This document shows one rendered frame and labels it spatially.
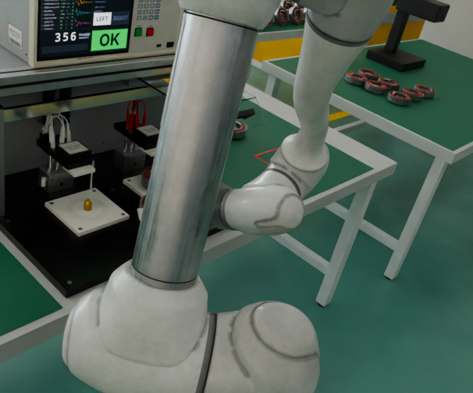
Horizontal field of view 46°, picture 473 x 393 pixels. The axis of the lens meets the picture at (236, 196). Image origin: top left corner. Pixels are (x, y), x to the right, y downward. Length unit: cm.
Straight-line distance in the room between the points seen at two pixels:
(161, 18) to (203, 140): 83
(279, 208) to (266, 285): 152
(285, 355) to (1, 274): 71
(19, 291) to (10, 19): 61
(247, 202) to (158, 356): 41
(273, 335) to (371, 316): 183
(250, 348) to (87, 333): 23
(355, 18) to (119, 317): 52
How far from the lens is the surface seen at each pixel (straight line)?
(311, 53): 84
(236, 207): 114
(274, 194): 110
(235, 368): 84
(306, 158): 117
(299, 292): 261
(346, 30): 79
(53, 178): 152
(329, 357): 237
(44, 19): 135
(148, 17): 151
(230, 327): 87
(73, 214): 145
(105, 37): 145
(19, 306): 124
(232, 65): 74
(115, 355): 85
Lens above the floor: 161
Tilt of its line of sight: 30 degrees down
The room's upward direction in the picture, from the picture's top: 14 degrees clockwise
